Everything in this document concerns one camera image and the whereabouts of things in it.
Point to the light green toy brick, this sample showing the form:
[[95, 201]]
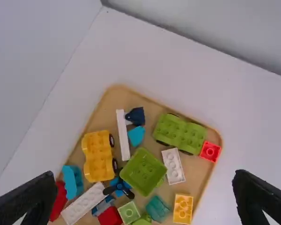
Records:
[[129, 212]]

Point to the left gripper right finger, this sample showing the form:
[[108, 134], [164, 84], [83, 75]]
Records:
[[248, 192]]

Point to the clear teal toy brick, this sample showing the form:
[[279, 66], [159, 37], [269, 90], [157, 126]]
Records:
[[157, 208]]

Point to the dark blue toy brick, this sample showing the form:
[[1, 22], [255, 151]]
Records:
[[138, 116]]

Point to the light blue toy brick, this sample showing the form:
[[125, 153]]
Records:
[[136, 137], [71, 180]]

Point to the tan tray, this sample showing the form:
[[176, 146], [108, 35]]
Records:
[[102, 117]]

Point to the green toy car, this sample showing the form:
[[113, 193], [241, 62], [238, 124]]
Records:
[[177, 133]]

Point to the blue grey toy brick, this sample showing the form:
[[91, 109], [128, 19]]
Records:
[[102, 205]]

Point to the long white toy brick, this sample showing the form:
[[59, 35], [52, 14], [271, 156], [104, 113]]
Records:
[[122, 136], [84, 202]]

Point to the red toy brick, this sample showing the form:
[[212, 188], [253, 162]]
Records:
[[210, 152], [108, 216], [59, 201]]

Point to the yellow toy car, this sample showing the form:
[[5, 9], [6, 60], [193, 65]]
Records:
[[98, 154]]

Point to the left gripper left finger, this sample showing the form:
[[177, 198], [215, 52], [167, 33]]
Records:
[[37, 192]]

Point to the yellow toy brick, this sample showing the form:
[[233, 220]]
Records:
[[183, 208]]

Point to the green square toy brick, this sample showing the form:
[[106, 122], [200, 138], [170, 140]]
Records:
[[142, 171]]

